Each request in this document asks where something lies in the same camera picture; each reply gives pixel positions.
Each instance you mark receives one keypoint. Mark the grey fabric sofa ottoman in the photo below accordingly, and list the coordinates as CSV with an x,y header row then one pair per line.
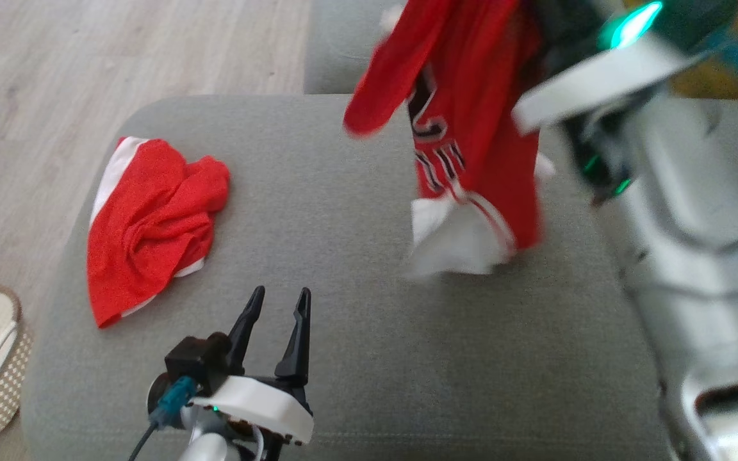
x,y
343,256

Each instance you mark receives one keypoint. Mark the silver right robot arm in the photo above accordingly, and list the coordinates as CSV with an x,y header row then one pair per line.
x,y
683,256

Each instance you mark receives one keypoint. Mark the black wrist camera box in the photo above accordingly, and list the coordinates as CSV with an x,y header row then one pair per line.
x,y
196,362
696,22

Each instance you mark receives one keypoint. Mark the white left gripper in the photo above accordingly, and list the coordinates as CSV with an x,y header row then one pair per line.
x,y
254,403

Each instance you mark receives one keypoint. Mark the red basketball jersey with lettering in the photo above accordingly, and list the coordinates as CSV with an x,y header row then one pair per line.
x,y
471,96

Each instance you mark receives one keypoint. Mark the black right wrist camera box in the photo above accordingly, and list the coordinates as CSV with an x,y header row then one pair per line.
x,y
696,22

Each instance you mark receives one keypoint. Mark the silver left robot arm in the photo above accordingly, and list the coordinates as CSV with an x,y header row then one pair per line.
x,y
205,448

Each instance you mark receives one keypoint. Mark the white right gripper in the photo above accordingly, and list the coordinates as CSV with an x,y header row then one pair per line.
x,y
599,83

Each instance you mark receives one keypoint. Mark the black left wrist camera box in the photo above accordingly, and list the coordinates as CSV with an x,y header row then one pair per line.
x,y
196,362

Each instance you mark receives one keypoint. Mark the red shorts with white stripes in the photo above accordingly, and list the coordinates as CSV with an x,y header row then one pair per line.
x,y
151,224

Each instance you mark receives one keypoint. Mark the grey sofa seat cushion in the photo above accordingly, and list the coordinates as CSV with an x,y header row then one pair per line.
x,y
337,45

